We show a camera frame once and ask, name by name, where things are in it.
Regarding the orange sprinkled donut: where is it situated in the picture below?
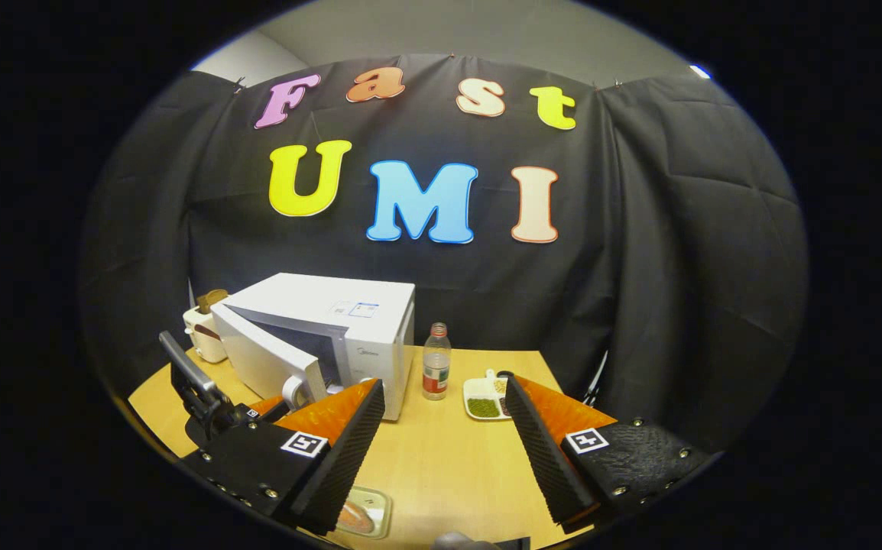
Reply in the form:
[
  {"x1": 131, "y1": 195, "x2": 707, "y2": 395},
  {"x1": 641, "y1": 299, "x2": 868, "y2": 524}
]
[{"x1": 336, "y1": 500, "x2": 375, "y2": 534}]

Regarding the white toaster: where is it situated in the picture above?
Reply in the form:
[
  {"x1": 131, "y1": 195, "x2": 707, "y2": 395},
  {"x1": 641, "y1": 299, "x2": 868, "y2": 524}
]
[{"x1": 183, "y1": 304, "x2": 228, "y2": 364}]

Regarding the white microwave oven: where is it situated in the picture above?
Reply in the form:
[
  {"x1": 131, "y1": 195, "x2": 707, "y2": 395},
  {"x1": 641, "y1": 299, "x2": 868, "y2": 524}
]
[{"x1": 210, "y1": 273, "x2": 417, "y2": 422}]

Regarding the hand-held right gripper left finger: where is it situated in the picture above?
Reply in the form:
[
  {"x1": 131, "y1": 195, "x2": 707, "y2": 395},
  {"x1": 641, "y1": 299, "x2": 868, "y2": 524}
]
[{"x1": 180, "y1": 378, "x2": 386, "y2": 535}]

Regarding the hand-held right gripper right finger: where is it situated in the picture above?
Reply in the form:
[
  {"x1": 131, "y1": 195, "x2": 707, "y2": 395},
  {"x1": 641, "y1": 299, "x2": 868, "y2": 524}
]
[{"x1": 504, "y1": 374, "x2": 713, "y2": 534}]

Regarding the clear plastic bottle red label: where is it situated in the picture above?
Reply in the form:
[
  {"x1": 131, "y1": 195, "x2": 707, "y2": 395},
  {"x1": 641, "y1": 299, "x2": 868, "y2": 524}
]
[{"x1": 422, "y1": 322, "x2": 452, "y2": 402}]

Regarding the white food tray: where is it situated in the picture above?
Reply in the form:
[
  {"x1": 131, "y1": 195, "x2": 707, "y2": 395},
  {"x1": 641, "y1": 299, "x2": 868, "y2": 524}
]
[{"x1": 334, "y1": 487, "x2": 394, "y2": 540}]

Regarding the white divided plate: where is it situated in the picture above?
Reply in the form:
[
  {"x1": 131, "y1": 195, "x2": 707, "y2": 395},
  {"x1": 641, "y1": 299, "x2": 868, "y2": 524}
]
[{"x1": 462, "y1": 370, "x2": 514, "y2": 422}]

